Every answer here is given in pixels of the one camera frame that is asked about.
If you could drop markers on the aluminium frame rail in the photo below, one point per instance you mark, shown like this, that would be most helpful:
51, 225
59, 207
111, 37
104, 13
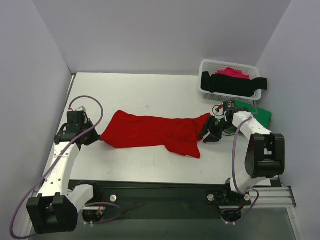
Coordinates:
274, 195

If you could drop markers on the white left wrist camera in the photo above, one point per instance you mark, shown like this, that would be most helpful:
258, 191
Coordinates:
80, 109

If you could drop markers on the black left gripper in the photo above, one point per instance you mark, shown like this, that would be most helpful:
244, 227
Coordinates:
88, 135

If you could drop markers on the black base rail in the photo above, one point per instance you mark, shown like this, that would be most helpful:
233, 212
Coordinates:
161, 201

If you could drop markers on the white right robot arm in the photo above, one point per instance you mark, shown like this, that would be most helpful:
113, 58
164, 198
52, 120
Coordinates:
265, 155

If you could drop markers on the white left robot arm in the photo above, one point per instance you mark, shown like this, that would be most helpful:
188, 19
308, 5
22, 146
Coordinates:
55, 209

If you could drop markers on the green folded t shirt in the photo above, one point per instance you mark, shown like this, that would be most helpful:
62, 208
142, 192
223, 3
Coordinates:
262, 116

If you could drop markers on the black t shirt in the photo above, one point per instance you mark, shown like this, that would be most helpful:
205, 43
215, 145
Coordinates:
218, 83

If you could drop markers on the red t shirt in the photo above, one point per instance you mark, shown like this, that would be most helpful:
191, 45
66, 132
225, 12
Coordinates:
177, 135

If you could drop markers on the pink t shirt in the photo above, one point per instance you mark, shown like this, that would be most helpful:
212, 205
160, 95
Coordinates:
235, 73

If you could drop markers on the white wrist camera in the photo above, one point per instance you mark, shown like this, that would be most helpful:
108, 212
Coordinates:
217, 110
80, 109

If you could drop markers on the white plastic basket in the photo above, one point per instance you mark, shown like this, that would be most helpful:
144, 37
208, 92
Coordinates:
212, 66

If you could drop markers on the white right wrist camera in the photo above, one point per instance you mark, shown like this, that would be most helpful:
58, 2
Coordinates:
217, 110

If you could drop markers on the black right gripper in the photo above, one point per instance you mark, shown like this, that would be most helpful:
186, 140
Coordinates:
215, 127

